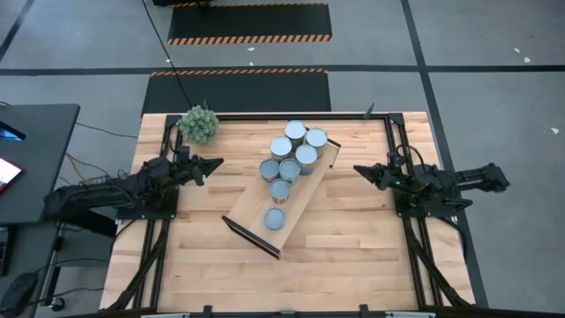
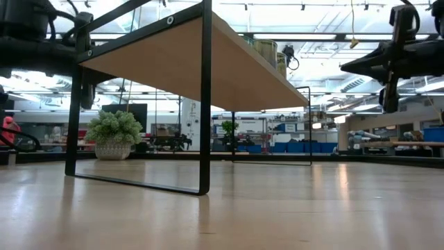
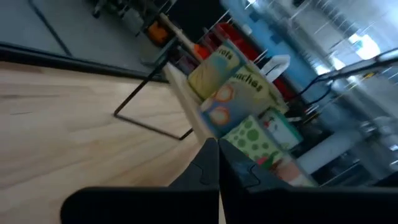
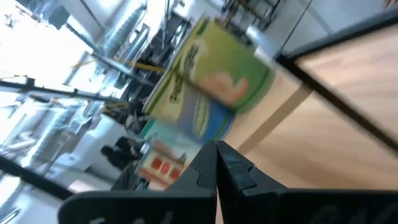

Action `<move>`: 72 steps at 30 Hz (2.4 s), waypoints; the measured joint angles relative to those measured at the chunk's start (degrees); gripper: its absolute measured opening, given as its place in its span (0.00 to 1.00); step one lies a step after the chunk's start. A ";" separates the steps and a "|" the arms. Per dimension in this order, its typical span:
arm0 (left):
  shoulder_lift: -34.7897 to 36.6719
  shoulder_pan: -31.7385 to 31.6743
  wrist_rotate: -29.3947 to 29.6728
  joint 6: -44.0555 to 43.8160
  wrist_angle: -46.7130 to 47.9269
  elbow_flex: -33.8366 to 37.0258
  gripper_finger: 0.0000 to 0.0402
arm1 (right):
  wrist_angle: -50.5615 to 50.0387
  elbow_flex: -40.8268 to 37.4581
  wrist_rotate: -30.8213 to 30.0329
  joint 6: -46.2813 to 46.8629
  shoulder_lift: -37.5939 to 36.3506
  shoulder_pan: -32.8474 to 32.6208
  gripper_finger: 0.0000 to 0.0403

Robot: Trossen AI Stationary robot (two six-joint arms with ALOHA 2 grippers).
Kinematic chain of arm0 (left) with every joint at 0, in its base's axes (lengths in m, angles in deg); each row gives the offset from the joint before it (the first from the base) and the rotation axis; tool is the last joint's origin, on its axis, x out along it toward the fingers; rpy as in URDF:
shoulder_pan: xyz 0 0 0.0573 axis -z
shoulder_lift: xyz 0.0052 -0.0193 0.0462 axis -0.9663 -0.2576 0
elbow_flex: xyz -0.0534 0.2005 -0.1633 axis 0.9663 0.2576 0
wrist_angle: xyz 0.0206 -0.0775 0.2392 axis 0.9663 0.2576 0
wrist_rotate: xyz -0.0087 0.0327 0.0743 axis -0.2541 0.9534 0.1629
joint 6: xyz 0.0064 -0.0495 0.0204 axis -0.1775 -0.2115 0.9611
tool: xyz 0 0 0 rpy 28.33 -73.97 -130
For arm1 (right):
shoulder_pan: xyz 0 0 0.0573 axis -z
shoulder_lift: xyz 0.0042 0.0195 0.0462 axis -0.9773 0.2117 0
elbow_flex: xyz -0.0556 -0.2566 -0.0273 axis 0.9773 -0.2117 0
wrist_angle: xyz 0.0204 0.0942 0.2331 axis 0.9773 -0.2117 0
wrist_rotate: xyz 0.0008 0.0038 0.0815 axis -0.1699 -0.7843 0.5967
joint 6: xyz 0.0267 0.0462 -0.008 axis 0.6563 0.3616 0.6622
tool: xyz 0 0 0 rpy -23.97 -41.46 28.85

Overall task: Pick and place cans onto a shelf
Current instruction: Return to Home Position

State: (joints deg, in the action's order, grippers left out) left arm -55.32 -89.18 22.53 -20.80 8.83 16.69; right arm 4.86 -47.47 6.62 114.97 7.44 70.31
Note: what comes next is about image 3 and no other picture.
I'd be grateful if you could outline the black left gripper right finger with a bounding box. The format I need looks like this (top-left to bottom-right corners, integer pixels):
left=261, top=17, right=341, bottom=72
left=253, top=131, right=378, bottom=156
left=218, top=138, right=398, bottom=224

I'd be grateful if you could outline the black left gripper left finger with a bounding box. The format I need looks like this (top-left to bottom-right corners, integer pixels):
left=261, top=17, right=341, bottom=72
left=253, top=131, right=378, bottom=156
left=60, top=138, right=221, bottom=224

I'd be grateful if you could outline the pink tomatoes can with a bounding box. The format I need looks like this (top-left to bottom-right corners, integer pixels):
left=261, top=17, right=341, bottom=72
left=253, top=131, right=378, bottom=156
left=256, top=152, right=320, bottom=188

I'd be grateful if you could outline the green peas can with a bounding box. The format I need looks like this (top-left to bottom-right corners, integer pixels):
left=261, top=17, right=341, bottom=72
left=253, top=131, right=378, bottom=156
left=222, top=114, right=285, bottom=162

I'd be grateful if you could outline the white mixed vegetables can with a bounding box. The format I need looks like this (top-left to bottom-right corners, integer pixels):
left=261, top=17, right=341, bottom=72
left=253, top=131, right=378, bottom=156
left=257, top=107, right=304, bottom=152

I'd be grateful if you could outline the yellow carrots can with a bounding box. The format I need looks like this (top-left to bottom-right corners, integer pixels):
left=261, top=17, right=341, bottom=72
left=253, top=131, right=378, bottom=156
left=187, top=40, right=249, bottom=100

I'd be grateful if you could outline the wooden ramp board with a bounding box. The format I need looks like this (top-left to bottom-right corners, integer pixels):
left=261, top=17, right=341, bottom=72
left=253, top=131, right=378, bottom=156
left=113, top=58, right=218, bottom=146

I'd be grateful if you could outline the white paper sign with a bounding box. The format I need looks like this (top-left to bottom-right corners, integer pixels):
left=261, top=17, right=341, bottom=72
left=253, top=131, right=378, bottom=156
left=260, top=54, right=292, bottom=83

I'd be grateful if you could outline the orange object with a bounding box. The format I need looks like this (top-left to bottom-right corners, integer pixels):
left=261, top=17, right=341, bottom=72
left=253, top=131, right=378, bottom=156
left=146, top=20, right=171, bottom=45

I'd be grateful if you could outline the grey floor object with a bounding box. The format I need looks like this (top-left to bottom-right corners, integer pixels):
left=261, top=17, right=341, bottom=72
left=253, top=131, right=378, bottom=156
left=120, top=7, right=144, bottom=35

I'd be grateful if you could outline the black looped cable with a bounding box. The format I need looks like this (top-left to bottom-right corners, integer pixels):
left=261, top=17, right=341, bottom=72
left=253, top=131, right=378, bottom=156
left=297, top=76, right=335, bottom=107

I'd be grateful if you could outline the black aluminium table frame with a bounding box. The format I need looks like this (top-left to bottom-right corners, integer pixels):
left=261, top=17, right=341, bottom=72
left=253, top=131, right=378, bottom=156
left=0, top=42, right=170, bottom=83

